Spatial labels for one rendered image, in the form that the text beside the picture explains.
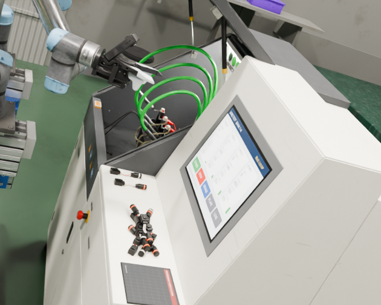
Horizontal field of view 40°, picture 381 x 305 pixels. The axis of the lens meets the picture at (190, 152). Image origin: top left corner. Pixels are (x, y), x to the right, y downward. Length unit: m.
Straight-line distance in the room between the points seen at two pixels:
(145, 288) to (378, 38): 5.35
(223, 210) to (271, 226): 0.21
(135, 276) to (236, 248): 0.32
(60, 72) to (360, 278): 1.09
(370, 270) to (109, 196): 0.88
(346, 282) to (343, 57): 4.89
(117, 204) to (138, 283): 0.37
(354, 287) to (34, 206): 2.19
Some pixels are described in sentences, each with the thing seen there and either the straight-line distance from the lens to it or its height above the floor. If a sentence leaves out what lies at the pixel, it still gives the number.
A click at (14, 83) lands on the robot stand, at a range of 2.46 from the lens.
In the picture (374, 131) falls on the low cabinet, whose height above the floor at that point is 0.81.
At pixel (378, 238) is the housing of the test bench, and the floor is 1.35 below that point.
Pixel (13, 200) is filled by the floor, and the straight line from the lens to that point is 3.36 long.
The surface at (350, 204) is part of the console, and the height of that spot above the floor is 1.44.
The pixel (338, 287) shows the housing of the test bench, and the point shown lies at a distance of 1.65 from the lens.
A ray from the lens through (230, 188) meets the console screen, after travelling 1.57.
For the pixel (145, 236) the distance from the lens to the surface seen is 1.68.
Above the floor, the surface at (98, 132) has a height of 0.95.
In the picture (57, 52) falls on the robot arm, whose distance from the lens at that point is 1.66.
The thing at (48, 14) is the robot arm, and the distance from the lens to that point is 1.78.
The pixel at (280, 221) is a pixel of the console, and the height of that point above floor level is 1.34.
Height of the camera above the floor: 1.98
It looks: 25 degrees down
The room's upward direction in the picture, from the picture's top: 24 degrees clockwise
